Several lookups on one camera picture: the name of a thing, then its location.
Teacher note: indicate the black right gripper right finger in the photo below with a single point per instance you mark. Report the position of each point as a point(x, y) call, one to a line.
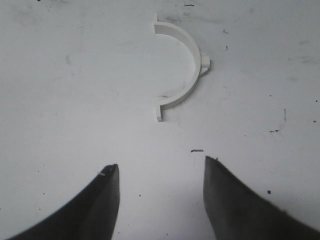
point(236, 212)

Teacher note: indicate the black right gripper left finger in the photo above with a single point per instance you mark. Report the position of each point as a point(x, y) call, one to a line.
point(90, 215)

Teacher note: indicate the white half pipe clamp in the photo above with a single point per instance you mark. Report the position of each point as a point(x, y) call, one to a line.
point(202, 63)

